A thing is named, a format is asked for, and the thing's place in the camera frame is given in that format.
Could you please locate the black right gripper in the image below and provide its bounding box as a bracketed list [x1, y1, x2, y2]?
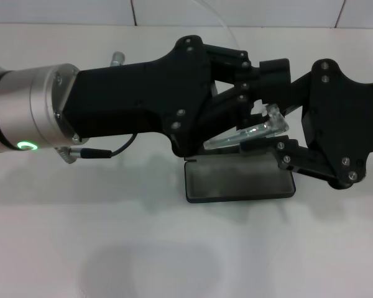
[203, 43, 373, 190]

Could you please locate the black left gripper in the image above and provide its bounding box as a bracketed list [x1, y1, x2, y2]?
[63, 35, 217, 156]

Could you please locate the black glasses case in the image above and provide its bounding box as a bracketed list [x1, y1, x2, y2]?
[183, 148, 297, 204]

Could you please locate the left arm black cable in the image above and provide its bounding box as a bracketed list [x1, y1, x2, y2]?
[54, 51, 137, 165]

